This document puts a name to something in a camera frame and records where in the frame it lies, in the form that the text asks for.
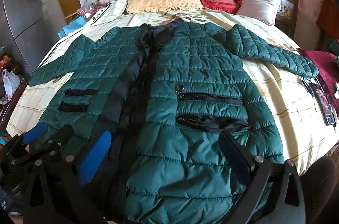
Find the green quilted puffer jacket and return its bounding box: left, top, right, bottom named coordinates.
left=29, top=19, right=318, bottom=223

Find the white plastic bag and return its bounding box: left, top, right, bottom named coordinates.
left=2, top=69, right=20, bottom=101

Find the cream floral checked bedspread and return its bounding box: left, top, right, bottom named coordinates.
left=5, top=0, right=338, bottom=174

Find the blue bag beside bed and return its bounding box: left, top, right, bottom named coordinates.
left=58, top=16, right=86, bottom=39

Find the yellow fringed pillow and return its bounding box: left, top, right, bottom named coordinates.
left=126, top=0, right=203, bottom=14

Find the white pillow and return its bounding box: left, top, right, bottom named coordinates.
left=236, top=0, right=280, bottom=25

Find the red ruffled pillow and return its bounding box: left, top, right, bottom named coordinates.
left=200, top=0, right=239, bottom=14

